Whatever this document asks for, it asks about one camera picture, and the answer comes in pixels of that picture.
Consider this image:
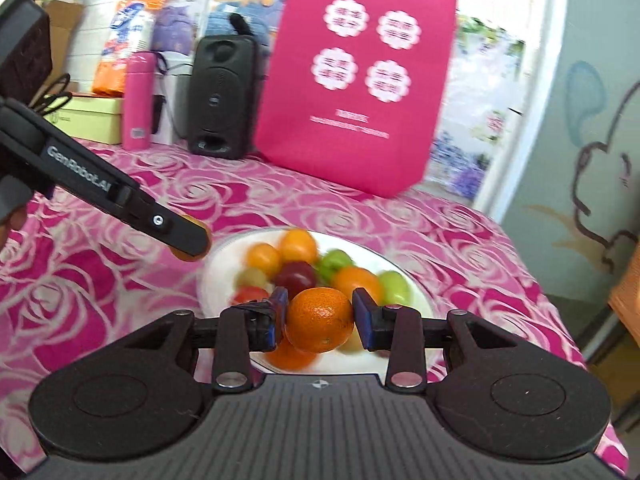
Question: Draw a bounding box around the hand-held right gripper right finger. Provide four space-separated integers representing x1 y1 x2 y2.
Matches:
352 287 521 391

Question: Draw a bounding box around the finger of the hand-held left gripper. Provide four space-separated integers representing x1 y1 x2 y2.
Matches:
125 187 210 261

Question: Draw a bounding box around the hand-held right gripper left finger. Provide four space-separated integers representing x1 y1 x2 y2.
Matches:
120 287 290 392

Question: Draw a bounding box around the small orange kumquat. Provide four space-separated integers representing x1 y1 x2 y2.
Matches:
181 215 212 264

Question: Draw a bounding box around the red tomato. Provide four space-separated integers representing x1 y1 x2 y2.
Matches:
233 286 271 305

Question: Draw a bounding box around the dark orange tangerine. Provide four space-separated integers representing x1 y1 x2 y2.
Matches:
265 340 318 372
285 287 356 354

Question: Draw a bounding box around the green apple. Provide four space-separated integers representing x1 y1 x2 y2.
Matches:
316 250 353 282
377 271 412 306

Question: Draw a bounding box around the dark red plum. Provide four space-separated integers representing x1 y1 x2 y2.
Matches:
274 260 318 289

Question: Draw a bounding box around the white plate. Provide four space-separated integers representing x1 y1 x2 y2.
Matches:
197 228 435 373

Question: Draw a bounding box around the yellow orange citrus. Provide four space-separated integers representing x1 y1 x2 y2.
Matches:
246 243 282 276

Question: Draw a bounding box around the person's left hand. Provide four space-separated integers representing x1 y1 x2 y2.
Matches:
0 206 29 251

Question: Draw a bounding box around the cardboard box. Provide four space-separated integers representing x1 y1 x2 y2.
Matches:
35 0 86 96

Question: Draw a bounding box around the pink rose tablecloth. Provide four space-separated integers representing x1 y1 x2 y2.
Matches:
0 137 631 476

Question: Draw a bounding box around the pale green box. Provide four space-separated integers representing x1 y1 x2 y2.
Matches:
50 95 123 146

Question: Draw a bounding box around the orange paper cup packet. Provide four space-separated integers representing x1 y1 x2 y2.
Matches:
92 0 168 97

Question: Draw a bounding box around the white appliance box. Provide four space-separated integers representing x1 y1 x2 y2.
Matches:
150 72 193 146

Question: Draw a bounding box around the pink thermos bottle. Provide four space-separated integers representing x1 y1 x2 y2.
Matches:
122 51 157 151

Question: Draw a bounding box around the black speaker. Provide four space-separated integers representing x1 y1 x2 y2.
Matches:
187 14 261 160

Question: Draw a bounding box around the purple bedding poster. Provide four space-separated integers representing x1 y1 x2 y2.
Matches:
147 0 216 56

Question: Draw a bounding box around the pink tote bag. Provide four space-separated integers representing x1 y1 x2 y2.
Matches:
255 0 458 198

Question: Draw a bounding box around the floral window film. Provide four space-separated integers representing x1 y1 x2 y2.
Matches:
425 15 526 196

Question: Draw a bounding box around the orange covered chair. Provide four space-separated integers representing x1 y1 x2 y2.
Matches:
607 255 640 346

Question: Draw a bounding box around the frosted door with cartoon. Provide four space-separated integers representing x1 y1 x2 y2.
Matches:
500 0 640 311

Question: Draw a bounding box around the black cable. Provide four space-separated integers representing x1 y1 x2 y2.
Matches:
32 74 73 113

